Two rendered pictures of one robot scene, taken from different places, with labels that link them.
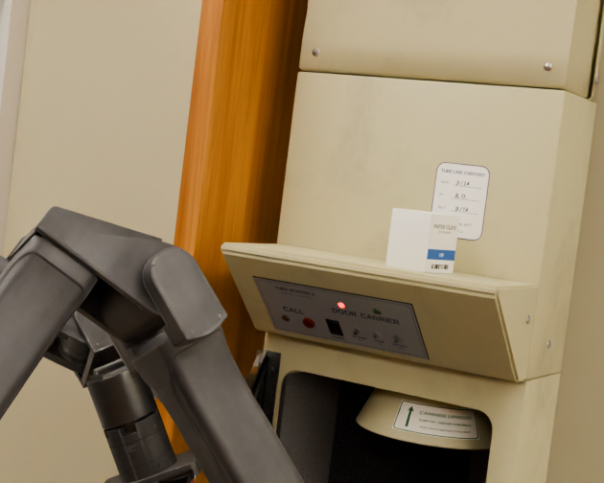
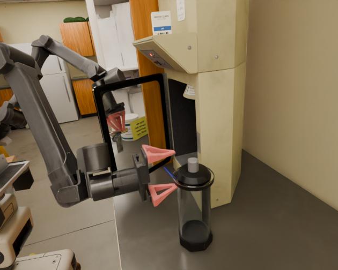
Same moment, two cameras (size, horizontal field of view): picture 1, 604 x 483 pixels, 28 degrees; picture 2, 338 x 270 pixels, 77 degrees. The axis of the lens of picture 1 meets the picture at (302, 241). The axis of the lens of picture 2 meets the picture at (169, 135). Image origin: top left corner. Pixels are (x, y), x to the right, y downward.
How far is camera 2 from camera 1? 95 cm
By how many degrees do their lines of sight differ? 47
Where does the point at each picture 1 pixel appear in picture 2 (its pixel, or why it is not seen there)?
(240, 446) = (23, 103)
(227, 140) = (141, 8)
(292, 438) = (176, 98)
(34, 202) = not seen: hidden behind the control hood
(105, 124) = not seen: hidden behind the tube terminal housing
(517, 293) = (173, 37)
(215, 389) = (17, 86)
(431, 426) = (192, 92)
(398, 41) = not seen: outside the picture
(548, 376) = (221, 69)
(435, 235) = (156, 21)
